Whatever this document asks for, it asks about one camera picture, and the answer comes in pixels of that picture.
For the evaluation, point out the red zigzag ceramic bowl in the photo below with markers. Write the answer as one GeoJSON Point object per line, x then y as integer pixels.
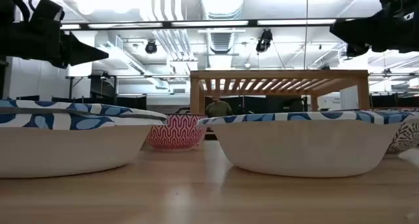
{"type": "Point", "coordinates": [176, 132]}

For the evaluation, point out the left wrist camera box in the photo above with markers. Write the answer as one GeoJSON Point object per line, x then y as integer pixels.
{"type": "Point", "coordinates": [47, 9]}

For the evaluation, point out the black ceiling light rail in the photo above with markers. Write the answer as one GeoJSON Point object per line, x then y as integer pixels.
{"type": "Point", "coordinates": [167, 24]}

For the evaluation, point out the silver ventilation duct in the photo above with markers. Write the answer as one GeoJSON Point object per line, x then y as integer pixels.
{"type": "Point", "coordinates": [222, 4]}

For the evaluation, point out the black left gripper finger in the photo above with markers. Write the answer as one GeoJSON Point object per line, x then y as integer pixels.
{"type": "Point", "coordinates": [82, 52]}

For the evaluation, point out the black white swirl ceramic bowl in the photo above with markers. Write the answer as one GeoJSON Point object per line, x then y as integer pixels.
{"type": "Point", "coordinates": [407, 137]}

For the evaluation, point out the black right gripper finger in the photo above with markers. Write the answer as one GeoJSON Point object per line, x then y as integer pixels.
{"type": "Point", "coordinates": [363, 29]}

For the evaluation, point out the white notice board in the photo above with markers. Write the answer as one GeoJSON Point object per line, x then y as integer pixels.
{"type": "Point", "coordinates": [347, 99]}

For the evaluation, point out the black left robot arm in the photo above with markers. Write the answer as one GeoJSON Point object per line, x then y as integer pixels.
{"type": "Point", "coordinates": [10, 1]}

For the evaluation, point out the person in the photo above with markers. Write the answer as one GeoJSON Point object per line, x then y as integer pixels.
{"type": "Point", "coordinates": [218, 109]}

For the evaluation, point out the black background monitor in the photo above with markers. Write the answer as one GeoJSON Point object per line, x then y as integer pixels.
{"type": "Point", "coordinates": [29, 98]}

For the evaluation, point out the black hanging spotlight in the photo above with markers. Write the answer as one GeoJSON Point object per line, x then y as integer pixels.
{"type": "Point", "coordinates": [151, 47]}
{"type": "Point", "coordinates": [264, 40]}

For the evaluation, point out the wooden slatted shelf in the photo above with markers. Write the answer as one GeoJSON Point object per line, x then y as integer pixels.
{"type": "Point", "coordinates": [278, 75]}

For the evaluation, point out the black partition panel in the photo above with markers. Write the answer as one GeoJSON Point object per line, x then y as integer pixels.
{"type": "Point", "coordinates": [262, 104]}
{"type": "Point", "coordinates": [131, 103]}

